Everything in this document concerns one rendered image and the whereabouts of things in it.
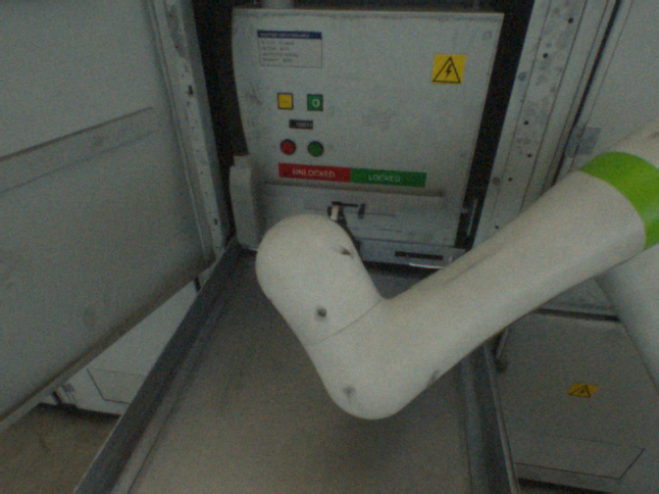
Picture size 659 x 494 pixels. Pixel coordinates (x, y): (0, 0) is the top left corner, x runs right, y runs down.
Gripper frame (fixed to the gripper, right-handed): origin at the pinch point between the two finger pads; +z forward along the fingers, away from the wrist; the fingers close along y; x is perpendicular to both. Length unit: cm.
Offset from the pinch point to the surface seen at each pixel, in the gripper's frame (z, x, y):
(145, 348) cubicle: 36, -62, 42
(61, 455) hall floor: 48, -100, 91
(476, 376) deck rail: -3.3, 26.8, 22.5
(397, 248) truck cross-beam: 19.0, 11.5, 2.6
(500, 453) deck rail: -20.4, 27.0, 26.4
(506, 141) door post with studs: 2.7, 28.7, -20.5
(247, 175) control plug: 1.3, -19.8, -10.9
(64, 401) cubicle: 59, -109, 77
